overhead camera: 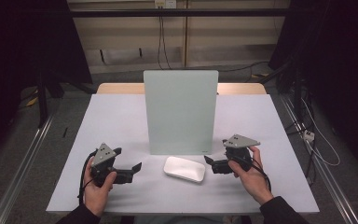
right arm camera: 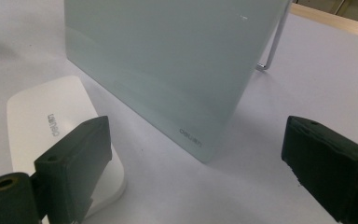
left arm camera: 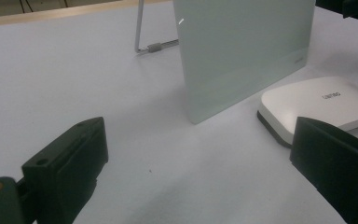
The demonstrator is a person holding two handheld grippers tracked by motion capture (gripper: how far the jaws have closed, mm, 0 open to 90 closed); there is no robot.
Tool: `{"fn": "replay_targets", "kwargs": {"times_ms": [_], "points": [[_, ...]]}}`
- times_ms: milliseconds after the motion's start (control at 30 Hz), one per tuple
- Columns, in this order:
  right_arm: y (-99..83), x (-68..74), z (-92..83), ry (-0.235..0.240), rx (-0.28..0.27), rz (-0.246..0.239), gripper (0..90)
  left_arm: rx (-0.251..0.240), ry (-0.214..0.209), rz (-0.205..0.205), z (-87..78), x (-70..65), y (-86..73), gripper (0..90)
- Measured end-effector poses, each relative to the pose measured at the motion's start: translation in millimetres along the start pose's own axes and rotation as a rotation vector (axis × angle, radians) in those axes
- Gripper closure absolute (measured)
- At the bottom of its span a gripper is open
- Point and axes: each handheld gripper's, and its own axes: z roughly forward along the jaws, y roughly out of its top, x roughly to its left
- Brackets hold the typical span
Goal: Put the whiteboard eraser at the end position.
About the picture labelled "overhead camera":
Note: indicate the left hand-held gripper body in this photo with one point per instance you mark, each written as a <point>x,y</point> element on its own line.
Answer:
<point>104,158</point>

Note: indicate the metal floor rail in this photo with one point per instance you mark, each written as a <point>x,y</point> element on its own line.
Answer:
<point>326,174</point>
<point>21,168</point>

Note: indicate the black curtain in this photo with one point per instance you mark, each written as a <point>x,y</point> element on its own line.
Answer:
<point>24,46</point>
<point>335,46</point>

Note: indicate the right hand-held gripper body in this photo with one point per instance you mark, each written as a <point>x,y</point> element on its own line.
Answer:
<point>237,149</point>

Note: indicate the person's left hand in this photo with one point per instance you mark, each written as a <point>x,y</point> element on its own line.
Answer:
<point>96,196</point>

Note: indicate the white wall socket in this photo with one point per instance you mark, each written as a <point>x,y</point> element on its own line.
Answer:
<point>165,3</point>

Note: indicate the black horizontal bar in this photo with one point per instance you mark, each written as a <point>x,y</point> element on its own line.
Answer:
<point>180,12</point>

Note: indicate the wooden table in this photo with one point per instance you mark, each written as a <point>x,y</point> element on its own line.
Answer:
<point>121,88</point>

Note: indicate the person's right hand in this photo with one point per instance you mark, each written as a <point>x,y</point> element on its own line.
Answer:
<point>253,180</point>

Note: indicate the black metal stand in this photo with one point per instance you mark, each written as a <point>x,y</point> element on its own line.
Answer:
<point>42,99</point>

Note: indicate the glass whiteboard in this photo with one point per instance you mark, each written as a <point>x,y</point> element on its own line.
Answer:
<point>180,115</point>

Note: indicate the small black floor object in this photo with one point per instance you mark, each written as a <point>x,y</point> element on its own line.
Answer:
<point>65,132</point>

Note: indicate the white power strip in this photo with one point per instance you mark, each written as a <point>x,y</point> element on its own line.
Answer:
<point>309,135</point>

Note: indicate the white table mat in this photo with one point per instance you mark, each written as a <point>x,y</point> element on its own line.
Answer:
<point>136,124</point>

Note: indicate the white whiteboard eraser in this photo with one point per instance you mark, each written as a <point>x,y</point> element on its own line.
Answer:
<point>184,169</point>

